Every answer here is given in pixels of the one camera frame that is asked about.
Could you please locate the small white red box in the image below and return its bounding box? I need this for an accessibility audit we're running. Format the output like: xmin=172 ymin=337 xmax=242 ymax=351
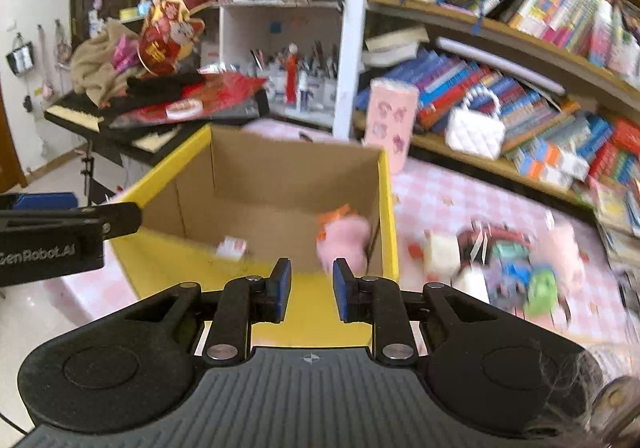
xmin=215 ymin=236 xmax=247 ymax=262

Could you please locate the pink plush ball toy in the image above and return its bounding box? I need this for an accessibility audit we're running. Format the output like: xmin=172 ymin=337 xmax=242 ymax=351
xmin=316 ymin=205 xmax=371 ymax=276

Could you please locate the cream foam cube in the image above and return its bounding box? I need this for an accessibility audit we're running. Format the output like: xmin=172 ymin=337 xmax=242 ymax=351
xmin=423 ymin=231 xmax=461 ymax=281

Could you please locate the white power adapter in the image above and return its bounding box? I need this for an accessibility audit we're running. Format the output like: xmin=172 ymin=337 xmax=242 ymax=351
xmin=451 ymin=265 xmax=489 ymax=303

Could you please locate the black binder clip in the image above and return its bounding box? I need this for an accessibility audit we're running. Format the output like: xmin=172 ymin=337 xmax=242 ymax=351
xmin=457 ymin=222 xmax=497 ymax=266

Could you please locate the blue toy fun truck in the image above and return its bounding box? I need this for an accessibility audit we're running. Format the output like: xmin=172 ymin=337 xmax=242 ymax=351
xmin=489 ymin=240 xmax=532 ymax=301

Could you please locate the green frog figure blue cap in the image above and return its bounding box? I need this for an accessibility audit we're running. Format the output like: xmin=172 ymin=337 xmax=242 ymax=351
xmin=523 ymin=267 xmax=558 ymax=317

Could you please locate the pink plush pig toy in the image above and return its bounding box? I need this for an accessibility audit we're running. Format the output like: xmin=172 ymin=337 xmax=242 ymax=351
xmin=529 ymin=211 xmax=586 ymax=295

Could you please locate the yellow cardboard box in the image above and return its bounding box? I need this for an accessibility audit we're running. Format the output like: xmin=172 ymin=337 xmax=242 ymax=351
xmin=112 ymin=125 xmax=399 ymax=347

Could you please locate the black yamaha keyboard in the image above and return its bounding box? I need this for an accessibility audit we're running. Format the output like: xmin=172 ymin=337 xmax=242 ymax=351
xmin=43 ymin=90 xmax=269 ymax=167

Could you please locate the beige plush blanket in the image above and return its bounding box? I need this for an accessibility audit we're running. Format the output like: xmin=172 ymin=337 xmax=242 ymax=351
xmin=70 ymin=19 xmax=144 ymax=107

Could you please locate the pink sticker cylinder box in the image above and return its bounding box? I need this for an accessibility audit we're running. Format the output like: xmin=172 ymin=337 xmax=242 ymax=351
xmin=362 ymin=78 xmax=420 ymax=175

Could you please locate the round tape roll on keyboard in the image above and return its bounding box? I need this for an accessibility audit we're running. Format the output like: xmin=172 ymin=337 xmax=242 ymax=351
xmin=165 ymin=98 xmax=203 ymax=121

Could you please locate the white quilted pearl handbag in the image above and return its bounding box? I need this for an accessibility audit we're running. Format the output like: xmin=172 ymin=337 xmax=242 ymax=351
xmin=445 ymin=86 xmax=506 ymax=160

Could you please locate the red tassel doll ornament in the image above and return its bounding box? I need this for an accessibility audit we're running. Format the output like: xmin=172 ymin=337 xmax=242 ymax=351
xmin=284 ymin=43 xmax=298 ymax=105

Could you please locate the orange blue medicine box lower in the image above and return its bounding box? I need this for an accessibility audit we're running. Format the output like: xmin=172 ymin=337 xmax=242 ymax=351
xmin=514 ymin=153 xmax=573 ymax=190

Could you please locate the orange blue medicine box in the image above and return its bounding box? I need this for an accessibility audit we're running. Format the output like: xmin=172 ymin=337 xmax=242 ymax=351
xmin=514 ymin=153 xmax=573 ymax=190
xmin=528 ymin=138 xmax=590 ymax=181

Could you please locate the orange blue medicine box upper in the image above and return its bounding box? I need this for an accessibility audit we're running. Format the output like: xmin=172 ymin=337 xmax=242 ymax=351
xmin=528 ymin=138 xmax=590 ymax=181

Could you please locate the white cubby shelf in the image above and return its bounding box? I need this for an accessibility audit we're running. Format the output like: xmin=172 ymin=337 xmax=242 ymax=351
xmin=198 ymin=0 xmax=343 ymax=130

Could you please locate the stack of magazines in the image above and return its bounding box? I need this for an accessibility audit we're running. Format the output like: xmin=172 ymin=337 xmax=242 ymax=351
xmin=589 ymin=177 xmax=639 ymax=280

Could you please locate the wooden bookshelf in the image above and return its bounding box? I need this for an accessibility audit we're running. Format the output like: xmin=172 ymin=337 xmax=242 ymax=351
xmin=367 ymin=0 xmax=639 ymax=216

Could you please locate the red gold fortune god decoration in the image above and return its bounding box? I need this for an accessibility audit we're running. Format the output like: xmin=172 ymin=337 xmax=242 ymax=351
xmin=138 ymin=0 xmax=215 ymax=76

